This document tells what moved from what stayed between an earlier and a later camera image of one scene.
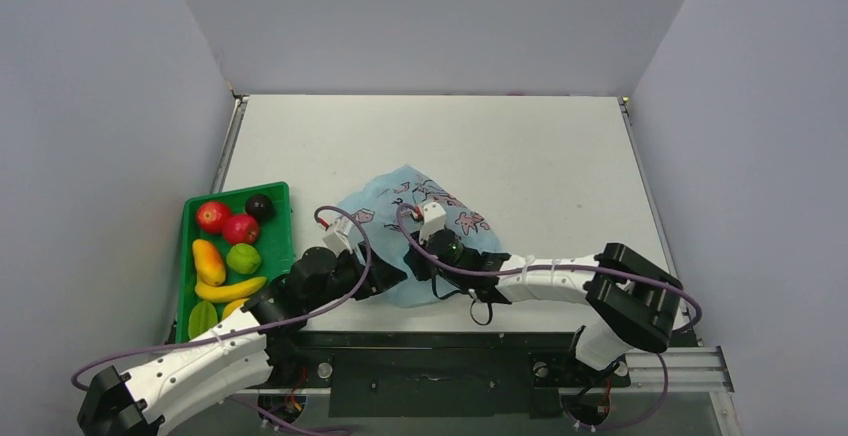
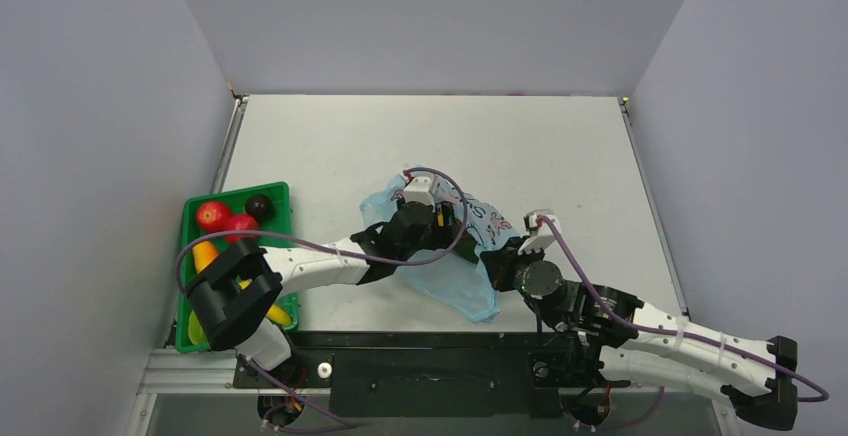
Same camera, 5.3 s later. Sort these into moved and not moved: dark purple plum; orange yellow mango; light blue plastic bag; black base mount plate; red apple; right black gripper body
Moved: right black gripper body; light blue plastic bag
Not moved: red apple; black base mount plate; dark purple plum; orange yellow mango
